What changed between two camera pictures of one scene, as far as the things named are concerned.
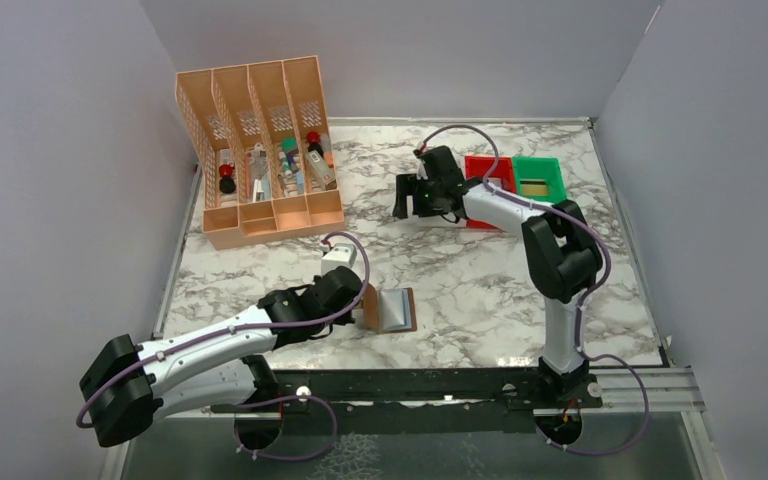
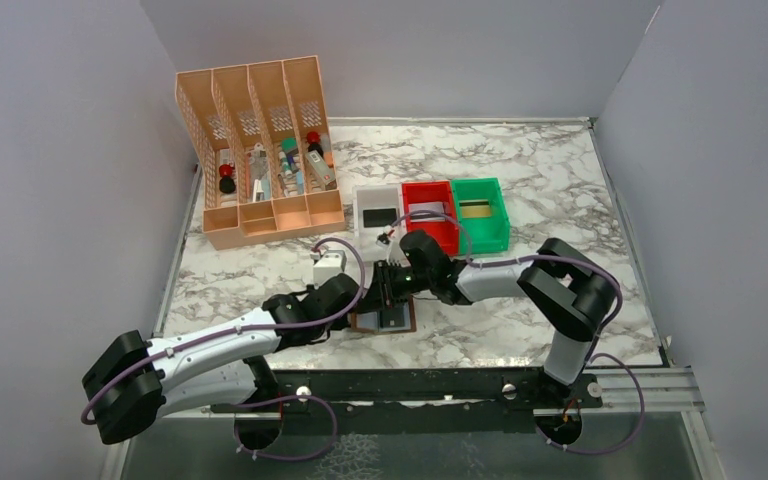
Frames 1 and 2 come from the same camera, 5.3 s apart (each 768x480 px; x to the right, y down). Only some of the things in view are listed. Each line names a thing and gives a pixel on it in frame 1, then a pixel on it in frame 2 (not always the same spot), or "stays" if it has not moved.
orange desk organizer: [264, 148] stays
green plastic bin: [541, 168] -> [483, 223]
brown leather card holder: [390, 310] stays
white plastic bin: [439, 221] -> [375, 209]
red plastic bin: [501, 177] -> [429, 205]
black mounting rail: [425, 392] stays
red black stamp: [227, 183] stays
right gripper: [406, 185] -> [381, 293]
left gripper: [346, 318] stays
